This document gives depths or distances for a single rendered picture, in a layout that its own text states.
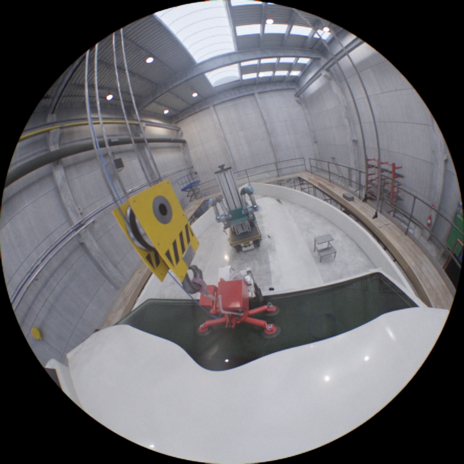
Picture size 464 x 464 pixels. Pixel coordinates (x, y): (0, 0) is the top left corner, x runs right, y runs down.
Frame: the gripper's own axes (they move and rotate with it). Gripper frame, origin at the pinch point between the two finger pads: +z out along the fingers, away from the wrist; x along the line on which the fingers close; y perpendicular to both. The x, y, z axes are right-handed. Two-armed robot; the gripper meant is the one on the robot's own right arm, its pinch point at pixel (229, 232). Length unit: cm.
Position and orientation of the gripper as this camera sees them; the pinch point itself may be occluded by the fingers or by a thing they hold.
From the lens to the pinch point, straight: 249.7
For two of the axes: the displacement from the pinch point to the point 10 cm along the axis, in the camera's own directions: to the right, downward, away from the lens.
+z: 4.5, 8.9, 0.9
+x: -8.9, 4.4, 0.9
